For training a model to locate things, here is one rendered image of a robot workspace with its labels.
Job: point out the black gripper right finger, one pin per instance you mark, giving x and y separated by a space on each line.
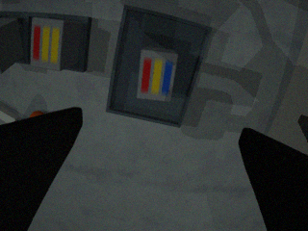
279 177

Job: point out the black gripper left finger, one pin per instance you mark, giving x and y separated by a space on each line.
32 151

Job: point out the orange-handled screwdriver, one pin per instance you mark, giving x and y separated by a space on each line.
37 113

